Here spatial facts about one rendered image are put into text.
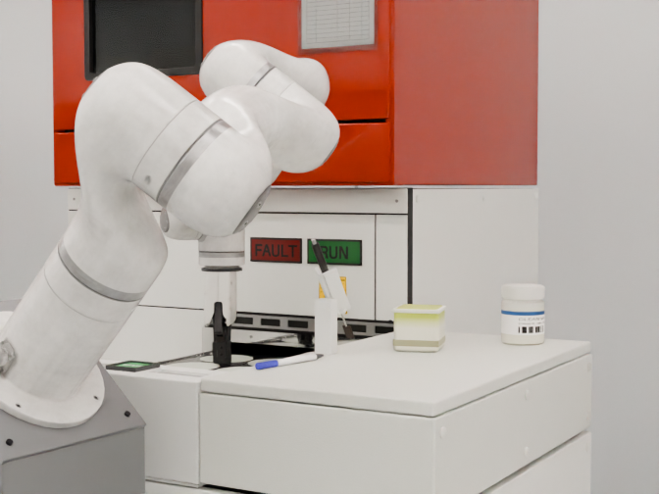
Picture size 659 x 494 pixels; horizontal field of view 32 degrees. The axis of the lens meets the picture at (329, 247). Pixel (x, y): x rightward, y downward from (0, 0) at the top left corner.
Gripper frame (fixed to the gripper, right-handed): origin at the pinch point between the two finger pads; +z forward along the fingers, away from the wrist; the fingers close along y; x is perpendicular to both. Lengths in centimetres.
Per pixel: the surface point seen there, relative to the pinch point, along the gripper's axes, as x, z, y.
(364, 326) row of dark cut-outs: 25.8, -4.2, -4.6
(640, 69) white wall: 104, -65, -131
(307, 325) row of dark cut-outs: 14.9, -3.7, -10.3
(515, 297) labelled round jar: 51, -12, 21
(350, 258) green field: 23.2, -16.9, -5.4
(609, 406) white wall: 97, 35, -135
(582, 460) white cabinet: 62, 14, 20
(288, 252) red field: 11.2, -17.6, -11.6
